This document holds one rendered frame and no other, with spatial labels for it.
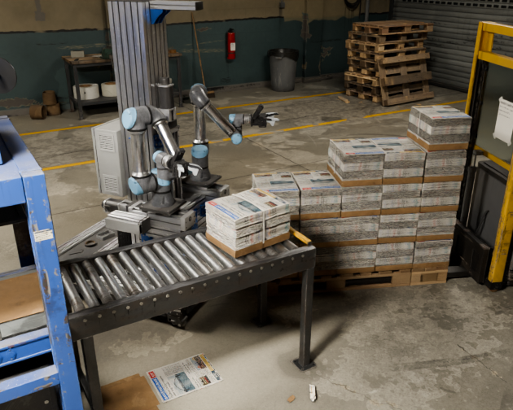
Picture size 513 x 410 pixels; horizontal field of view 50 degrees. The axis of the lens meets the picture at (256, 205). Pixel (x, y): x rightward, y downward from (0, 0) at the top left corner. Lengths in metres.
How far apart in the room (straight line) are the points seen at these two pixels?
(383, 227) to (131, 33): 2.14
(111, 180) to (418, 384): 2.34
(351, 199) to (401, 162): 0.42
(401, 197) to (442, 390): 1.32
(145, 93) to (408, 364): 2.32
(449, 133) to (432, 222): 0.66
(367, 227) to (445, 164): 0.68
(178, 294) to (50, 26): 7.43
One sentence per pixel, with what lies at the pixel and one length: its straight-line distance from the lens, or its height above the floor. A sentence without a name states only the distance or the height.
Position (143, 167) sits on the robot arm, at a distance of 3.36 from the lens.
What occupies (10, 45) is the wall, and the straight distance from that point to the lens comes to 9.59.
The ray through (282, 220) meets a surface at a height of 0.94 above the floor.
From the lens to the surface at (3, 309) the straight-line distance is 2.74.
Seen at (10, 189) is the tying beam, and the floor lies 1.51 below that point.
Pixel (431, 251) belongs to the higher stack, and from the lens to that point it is 4.25.
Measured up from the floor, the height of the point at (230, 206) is 1.03.
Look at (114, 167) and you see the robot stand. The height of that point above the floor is 0.98.
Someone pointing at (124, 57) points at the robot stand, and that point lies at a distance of 3.58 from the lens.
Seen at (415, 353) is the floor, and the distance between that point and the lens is 3.66.
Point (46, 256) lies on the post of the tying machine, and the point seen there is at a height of 1.23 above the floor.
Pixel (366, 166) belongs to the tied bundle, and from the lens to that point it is 3.77.
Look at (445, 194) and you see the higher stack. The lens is 4.08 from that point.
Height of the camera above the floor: 2.21
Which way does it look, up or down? 24 degrees down
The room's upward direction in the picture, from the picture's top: straight up
